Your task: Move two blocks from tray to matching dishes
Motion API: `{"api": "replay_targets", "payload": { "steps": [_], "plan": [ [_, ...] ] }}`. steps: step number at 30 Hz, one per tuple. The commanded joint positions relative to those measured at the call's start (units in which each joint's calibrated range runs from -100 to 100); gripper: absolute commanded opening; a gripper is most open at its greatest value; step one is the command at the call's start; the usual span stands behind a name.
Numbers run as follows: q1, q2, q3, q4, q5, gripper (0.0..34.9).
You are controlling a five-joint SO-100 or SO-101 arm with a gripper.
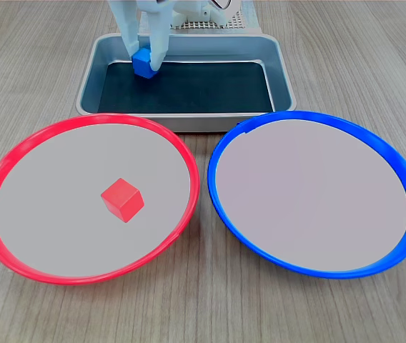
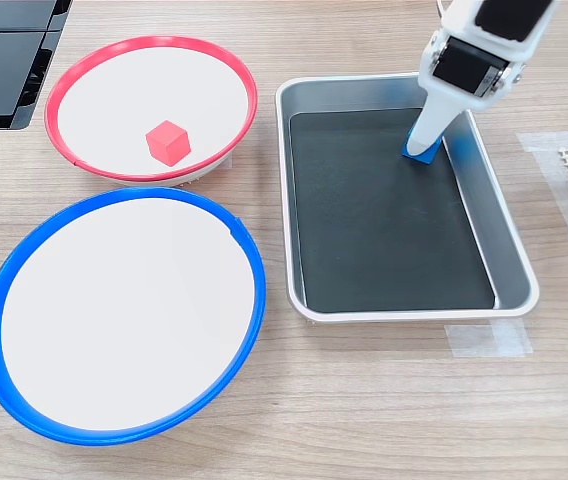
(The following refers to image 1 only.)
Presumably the small blue cube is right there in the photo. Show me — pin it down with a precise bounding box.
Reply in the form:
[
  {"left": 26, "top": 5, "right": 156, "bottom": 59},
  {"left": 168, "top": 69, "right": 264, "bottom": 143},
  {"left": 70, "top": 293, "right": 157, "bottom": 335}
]
[{"left": 132, "top": 48, "right": 155, "bottom": 80}]

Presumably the small red cube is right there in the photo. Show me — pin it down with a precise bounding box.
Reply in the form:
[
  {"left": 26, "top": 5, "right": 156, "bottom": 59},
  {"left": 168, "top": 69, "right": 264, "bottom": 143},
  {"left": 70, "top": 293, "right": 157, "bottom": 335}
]
[{"left": 100, "top": 177, "right": 144, "bottom": 224}]

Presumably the black tray mat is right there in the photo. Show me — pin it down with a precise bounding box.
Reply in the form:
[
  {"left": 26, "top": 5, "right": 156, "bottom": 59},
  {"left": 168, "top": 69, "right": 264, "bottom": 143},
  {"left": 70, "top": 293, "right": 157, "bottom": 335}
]
[{"left": 97, "top": 59, "right": 274, "bottom": 114}]

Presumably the steel tray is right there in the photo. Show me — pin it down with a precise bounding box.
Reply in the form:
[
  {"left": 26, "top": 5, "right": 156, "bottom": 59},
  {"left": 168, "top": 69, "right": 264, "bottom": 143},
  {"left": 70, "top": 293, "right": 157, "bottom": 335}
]
[{"left": 76, "top": 32, "right": 297, "bottom": 133}]

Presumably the red-rimmed white round plate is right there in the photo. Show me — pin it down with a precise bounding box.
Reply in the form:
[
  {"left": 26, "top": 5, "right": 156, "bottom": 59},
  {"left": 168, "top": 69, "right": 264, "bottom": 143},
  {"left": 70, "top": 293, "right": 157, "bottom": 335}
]
[{"left": 0, "top": 112, "right": 201, "bottom": 286}]

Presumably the blue-rimmed white round plate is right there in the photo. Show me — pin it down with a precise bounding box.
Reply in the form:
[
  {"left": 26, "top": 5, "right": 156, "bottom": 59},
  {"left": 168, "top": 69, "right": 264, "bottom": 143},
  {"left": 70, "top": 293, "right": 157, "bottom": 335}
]
[{"left": 207, "top": 109, "right": 406, "bottom": 279}]

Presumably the pale perforated base plate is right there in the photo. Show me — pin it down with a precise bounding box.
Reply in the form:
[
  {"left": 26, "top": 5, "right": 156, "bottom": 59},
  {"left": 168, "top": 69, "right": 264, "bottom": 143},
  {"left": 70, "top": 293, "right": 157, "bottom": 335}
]
[{"left": 169, "top": 0, "right": 262, "bottom": 32}]

